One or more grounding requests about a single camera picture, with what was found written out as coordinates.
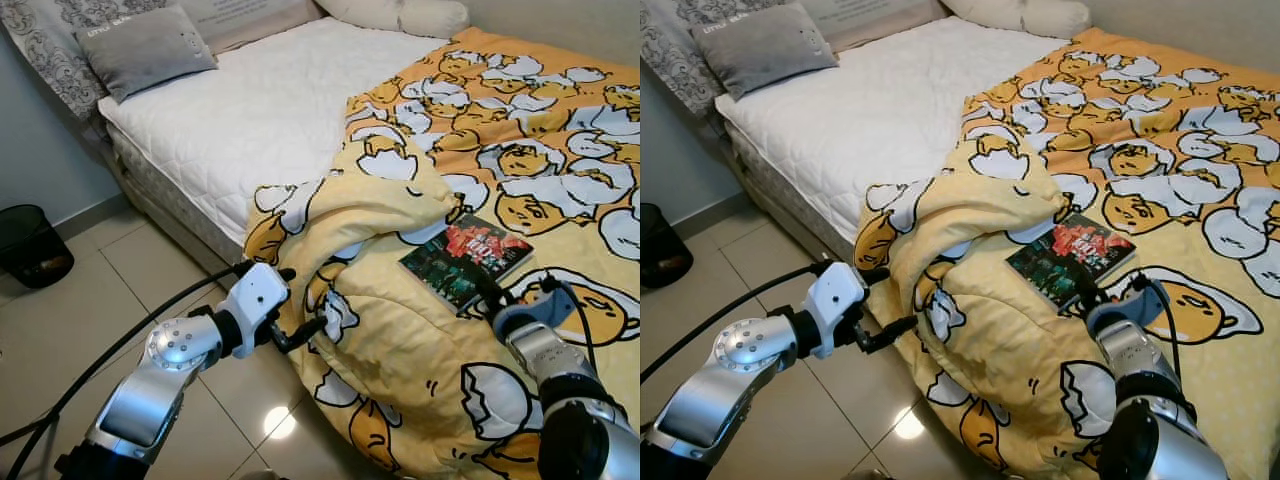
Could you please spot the beige bed base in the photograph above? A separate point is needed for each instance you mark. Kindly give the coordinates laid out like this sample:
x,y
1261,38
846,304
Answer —
x,y
170,195
785,195

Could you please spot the black mesh waste basket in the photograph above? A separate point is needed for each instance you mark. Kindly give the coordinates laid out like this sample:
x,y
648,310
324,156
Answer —
x,y
35,250
662,250

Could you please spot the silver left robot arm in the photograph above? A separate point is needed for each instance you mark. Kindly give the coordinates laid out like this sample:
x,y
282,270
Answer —
x,y
720,390
150,390

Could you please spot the yellow cartoon egg duvet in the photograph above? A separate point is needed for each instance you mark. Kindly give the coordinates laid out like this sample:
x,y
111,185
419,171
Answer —
x,y
420,380
1010,380

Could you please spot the dark red-printed book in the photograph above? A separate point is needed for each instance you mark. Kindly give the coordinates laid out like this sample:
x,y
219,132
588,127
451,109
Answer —
x,y
1065,255
460,255

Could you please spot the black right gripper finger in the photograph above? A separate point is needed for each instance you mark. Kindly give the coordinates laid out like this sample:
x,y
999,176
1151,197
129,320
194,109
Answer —
x,y
480,283
1085,283

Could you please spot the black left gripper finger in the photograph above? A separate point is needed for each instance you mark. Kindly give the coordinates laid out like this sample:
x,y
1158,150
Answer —
x,y
873,274
300,337
285,273
890,335

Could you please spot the white quilted mattress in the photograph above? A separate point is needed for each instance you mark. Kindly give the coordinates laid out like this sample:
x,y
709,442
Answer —
x,y
880,110
260,110

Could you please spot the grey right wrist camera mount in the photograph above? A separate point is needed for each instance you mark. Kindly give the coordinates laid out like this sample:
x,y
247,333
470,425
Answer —
x,y
530,316
1125,318

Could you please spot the cream bolster pillow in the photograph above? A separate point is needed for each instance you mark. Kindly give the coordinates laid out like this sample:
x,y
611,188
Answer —
x,y
400,15
1020,15

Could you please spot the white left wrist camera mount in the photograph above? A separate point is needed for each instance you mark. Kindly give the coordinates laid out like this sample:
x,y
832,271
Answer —
x,y
255,300
835,300

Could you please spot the grey pillow with white lettering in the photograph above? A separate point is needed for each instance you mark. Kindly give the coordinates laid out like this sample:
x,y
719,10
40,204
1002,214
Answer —
x,y
760,50
140,52

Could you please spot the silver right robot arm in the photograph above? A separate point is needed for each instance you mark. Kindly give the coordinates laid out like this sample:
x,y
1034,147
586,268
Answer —
x,y
1150,400
560,380

